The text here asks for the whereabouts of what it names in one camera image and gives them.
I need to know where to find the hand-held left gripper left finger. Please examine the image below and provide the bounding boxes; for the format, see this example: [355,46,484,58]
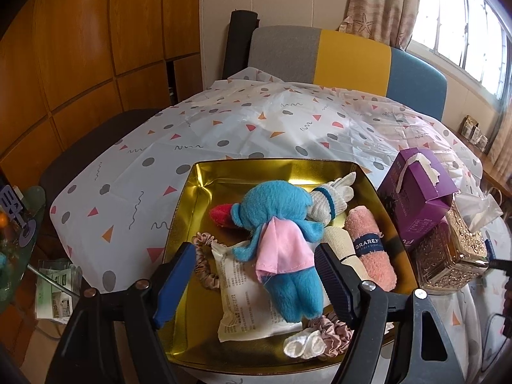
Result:
[48,242,198,384]

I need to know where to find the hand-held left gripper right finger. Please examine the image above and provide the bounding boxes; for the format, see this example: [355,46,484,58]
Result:
[315,243,467,384]

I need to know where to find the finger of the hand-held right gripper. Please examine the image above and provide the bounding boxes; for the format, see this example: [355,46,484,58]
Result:
[485,239,512,275]

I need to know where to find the tan satin scrunchie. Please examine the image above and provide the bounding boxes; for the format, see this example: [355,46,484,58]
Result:
[191,231,223,291]

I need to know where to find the beige bandage roll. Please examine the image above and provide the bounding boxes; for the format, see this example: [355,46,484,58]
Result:
[323,226,361,273]

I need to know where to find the pink towel dark band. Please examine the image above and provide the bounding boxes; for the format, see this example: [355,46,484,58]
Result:
[344,205,398,292]

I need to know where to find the pink scrunchie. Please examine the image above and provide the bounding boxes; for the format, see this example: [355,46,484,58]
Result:
[307,313,355,358]

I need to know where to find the white sock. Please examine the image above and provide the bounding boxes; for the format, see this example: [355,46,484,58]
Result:
[284,327,327,361]

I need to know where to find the white printed plastic packet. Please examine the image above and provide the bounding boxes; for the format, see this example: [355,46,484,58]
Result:
[210,240,309,343]

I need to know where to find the blue plush toy pink cape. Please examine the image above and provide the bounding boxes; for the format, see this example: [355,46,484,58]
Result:
[231,180,325,323]

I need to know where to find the red fuzzy cloth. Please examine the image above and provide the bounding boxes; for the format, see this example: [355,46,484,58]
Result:
[210,204,241,230]

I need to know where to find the white knit glove blue cuff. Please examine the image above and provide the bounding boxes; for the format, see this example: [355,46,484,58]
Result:
[309,172,357,221]

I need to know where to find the gold metal tray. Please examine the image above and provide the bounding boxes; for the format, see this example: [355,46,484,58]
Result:
[160,159,419,377]

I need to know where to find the ornate gold tissue box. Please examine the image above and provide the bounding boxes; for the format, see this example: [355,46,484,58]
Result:
[411,191,505,297]

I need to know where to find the wooden side table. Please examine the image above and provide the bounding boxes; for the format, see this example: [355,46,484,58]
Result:
[479,163,512,195]

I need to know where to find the purple tissue box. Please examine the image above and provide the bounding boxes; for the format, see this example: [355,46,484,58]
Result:
[378,148,459,252]

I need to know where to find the stack of papers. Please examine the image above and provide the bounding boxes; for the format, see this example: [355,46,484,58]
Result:
[35,259,83,325]

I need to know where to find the beige patterned curtain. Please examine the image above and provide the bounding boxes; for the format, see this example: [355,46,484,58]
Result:
[487,106,512,177]

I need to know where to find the small boxes on side table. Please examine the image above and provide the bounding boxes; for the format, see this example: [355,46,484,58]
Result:
[461,115,489,153]

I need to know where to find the round glass table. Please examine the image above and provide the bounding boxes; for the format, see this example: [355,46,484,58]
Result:
[0,186,45,315]

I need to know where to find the patterned plastic tablecloth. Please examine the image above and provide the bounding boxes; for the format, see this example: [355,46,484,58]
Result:
[50,68,512,384]

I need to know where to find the purple toy utensils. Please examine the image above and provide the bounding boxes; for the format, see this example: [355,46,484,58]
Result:
[0,185,36,249]

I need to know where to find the grey yellow blue sofa back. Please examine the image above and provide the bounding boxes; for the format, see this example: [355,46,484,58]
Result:
[247,26,447,123]

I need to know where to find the barred window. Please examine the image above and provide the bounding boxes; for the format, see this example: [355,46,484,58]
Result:
[407,0,512,102]

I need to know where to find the black rolled mat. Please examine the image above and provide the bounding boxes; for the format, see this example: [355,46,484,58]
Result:
[221,10,261,85]

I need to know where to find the wooden wardrobe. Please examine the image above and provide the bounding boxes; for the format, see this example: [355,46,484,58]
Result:
[0,0,201,212]

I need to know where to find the beige starfish print curtain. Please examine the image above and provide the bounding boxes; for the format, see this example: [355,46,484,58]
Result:
[345,0,425,51]

